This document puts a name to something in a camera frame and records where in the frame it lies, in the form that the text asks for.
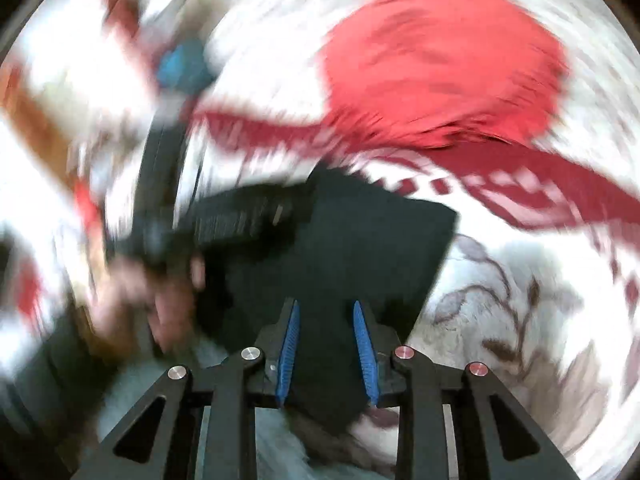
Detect black pants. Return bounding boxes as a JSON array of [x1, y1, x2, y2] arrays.
[[195, 167, 457, 434]]

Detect person's left hand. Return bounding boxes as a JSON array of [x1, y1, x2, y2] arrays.
[[88, 257, 205, 358]]

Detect teal blue paper bag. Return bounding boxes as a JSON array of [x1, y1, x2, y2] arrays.
[[156, 38, 217, 96]]

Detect floral white quilt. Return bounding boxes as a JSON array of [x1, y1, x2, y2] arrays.
[[207, 0, 639, 192]]

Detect red and white fleece blanket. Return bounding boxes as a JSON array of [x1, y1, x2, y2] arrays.
[[174, 104, 640, 480]]

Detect red round ruffled cushion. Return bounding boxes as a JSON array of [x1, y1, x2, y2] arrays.
[[321, 0, 566, 150]]

